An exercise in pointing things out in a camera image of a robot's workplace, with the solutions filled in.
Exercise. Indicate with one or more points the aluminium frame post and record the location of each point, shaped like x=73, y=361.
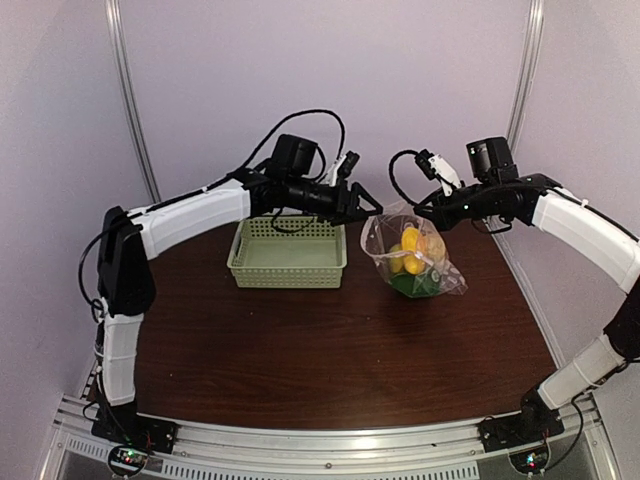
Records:
x=529, y=61
x=118, y=41

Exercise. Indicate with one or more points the toy orange mango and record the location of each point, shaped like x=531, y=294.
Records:
x=413, y=260

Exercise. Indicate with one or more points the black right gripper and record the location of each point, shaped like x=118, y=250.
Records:
x=442, y=216

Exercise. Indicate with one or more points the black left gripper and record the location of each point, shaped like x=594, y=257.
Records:
x=345, y=203

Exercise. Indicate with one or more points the front aluminium rail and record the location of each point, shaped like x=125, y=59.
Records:
x=451, y=450

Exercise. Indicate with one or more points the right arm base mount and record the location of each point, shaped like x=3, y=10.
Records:
x=505, y=432

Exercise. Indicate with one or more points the clear zip top bag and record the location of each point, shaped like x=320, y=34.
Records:
x=381, y=232

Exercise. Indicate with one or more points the right circuit board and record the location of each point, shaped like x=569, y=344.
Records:
x=530, y=461

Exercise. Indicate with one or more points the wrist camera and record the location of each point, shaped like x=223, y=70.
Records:
x=435, y=167
x=341, y=168

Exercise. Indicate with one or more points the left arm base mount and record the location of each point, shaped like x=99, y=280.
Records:
x=142, y=433

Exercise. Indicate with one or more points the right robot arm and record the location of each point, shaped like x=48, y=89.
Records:
x=539, y=201

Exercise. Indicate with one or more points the toy bok choy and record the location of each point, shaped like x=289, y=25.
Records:
x=425, y=285

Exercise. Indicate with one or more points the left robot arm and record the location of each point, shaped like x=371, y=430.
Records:
x=129, y=240

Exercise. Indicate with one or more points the circuit board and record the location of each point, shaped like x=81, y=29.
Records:
x=530, y=461
x=127, y=461

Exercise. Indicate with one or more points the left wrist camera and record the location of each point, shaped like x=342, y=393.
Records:
x=341, y=168

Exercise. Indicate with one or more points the toy yellow lemon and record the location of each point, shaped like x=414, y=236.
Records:
x=396, y=263

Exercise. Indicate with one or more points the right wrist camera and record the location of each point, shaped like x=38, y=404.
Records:
x=435, y=167

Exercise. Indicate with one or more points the toy potato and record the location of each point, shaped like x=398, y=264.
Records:
x=432, y=247

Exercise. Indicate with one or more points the green plastic basket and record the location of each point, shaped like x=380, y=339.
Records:
x=292, y=252

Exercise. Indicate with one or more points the left circuit board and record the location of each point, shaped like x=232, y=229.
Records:
x=127, y=461

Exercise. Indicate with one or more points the left aluminium frame post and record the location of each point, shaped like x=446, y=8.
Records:
x=118, y=41

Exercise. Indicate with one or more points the right aluminium frame post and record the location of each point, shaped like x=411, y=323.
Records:
x=529, y=61

